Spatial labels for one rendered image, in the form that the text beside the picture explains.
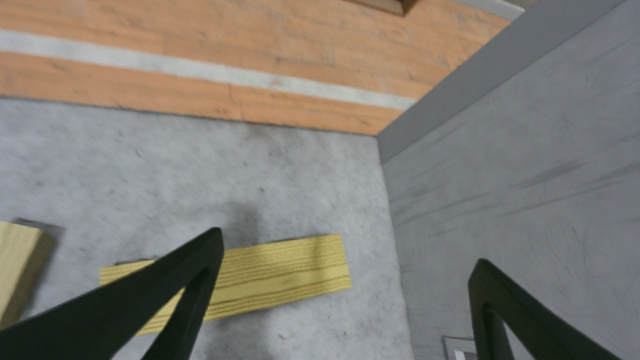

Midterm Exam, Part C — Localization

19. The grey panel wall with small slot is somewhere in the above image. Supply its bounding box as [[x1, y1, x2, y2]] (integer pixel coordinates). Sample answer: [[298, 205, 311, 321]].
[[377, 0, 640, 360]]

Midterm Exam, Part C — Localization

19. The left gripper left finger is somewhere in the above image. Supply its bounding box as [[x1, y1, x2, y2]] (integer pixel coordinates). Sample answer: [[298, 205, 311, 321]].
[[0, 226, 225, 360]]

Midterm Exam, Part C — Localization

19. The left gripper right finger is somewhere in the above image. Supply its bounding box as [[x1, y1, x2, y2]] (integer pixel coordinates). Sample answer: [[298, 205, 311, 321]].
[[468, 258, 622, 360]]

